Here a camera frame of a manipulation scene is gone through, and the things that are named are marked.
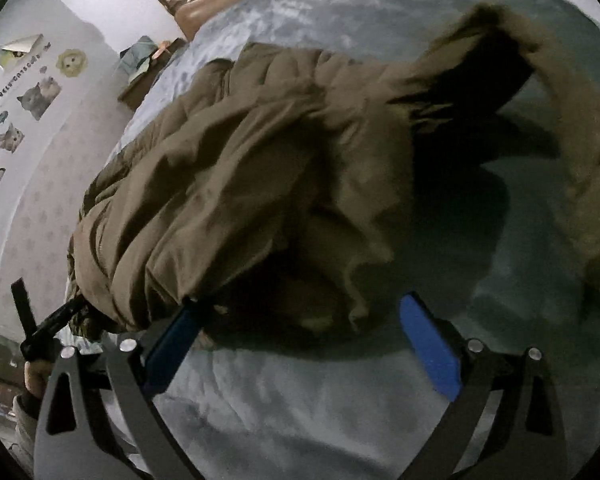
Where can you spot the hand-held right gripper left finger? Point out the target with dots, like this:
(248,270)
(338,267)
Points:
(172,347)

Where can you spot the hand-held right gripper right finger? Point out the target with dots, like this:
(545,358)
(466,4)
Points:
(430,345)

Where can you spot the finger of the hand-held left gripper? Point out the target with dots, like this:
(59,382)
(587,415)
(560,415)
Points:
(47,332)
(24,310)

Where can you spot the olive green padded jacket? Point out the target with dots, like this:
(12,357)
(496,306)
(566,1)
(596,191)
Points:
(240,160)

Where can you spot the person's left forearm grey sleeve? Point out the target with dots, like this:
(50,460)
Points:
(25,425)

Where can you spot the pile of clothes on nightstand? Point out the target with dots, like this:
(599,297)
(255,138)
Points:
(137,57)

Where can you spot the person's left hand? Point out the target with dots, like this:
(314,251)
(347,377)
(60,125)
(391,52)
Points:
(35,377)

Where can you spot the grey plush blanket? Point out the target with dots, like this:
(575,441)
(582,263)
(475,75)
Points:
(290,410)

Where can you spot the dark wooden nightstand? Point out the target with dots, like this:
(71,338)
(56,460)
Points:
(145,85)

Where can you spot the small orange object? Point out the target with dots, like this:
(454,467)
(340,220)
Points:
(162,49)

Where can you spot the brown wooden headboard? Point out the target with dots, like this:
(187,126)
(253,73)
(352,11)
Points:
(215,0)

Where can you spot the tabby kitten wall sticker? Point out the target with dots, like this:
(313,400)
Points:
(11,138)

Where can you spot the grey cat wall sticker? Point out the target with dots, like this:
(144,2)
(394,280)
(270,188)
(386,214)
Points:
(39,97)

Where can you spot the lion face wall sticker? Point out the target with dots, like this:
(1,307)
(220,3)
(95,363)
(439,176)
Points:
(72,63)

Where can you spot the peeling cat wall poster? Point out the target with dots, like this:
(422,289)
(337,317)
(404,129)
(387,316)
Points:
(15,52)

